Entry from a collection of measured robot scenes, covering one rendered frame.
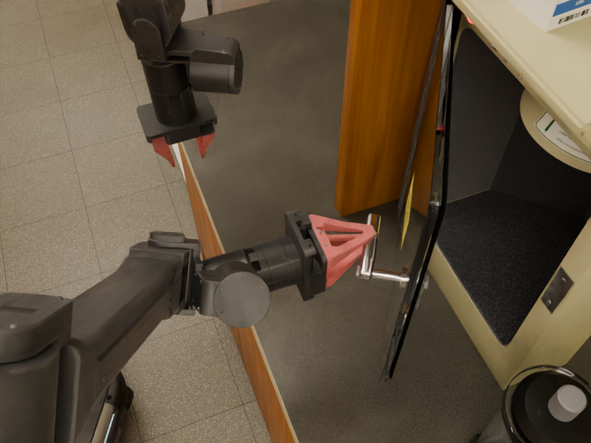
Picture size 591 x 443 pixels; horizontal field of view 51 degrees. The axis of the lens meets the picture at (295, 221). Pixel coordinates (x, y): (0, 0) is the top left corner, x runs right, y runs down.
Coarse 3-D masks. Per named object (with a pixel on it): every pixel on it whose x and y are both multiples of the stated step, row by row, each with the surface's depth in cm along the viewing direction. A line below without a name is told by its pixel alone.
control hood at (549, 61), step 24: (456, 0) 50; (480, 0) 49; (504, 0) 49; (480, 24) 48; (504, 24) 48; (528, 24) 48; (576, 24) 48; (504, 48) 46; (528, 48) 46; (552, 48) 46; (576, 48) 46; (528, 72) 45; (552, 72) 44; (576, 72) 44; (552, 96) 43; (576, 96) 43; (576, 120) 42
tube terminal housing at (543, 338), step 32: (480, 32) 68; (576, 256) 64; (448, 288) 96; (544, 288) 71; (576, 288) 66; (480, 320) 89; (544, 320) 73; (576, 320) 76; (480, 352) 92; (512, 352) 83; (544, 352) 82
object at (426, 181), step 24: (432, 72) 75; (432, 96) 69; (432, 120) 63; (432, 144) 59; (432, 168) 55; (408, 192) 85; (432, 192) 53; (432, 216) 53; (408, 240) 71; (408, 264) 65; (408, 288) 63; (384, 336) 88; (384, 360) 80
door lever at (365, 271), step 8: (368, 216) 75; (376, 216) 74; (368, 224) 74; (376, 224) 74; (376, 232) 73; (376, 240) 73; (368, 248) 72; (368, 256) 71; (368, 264) 70; (360, 272) 70; (368, 272) 70; (376, 272) 70; (384, 272) 70; (392, 272) 70; (400, 272) 70; (392, 280) 70; (400, 280) 69; (400, 288) 70
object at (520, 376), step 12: (528, 372) 67; (564, 372) 67; (516, 384) 66; (588, 384) 66; (504, 396) 66; (504, 408) 65; (492, 420) 73; (492, 432) 71; (504, 432) 67; (516, 432) 63
